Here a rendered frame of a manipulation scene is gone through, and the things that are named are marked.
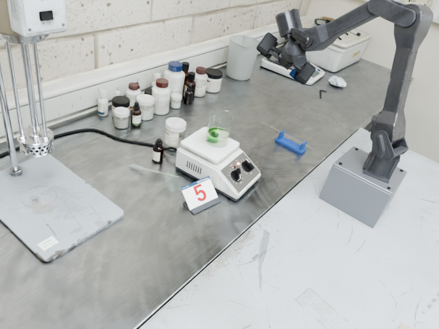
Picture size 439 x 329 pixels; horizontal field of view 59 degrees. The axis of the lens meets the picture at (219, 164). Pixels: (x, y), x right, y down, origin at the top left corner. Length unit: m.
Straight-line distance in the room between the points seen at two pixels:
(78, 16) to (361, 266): 0.97
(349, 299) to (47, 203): 0.68
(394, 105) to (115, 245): 0.70
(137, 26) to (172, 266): 0.82
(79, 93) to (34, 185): 0.35
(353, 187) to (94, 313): 0.66
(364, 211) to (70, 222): 0.70
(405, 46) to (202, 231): 0.61
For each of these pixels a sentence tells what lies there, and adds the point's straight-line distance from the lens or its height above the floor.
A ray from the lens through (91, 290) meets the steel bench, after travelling 0.78.
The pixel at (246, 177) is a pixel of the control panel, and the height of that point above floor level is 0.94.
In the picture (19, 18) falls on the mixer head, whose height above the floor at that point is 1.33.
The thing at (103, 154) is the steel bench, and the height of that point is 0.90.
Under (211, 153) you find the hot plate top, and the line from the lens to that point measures 0.97.
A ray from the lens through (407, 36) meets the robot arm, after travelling 0.96.
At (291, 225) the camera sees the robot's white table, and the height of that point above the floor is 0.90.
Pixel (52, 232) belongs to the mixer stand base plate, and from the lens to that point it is 0.87.
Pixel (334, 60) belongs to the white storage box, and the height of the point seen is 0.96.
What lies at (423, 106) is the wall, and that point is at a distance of 2.30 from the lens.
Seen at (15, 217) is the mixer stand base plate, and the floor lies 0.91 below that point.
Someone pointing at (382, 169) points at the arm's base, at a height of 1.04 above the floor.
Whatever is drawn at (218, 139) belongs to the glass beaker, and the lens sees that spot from 0.98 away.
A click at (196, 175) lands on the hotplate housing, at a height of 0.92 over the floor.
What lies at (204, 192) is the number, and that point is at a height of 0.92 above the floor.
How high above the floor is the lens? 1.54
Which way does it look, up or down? 36 degrees down
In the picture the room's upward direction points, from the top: 12 degrees clockwise
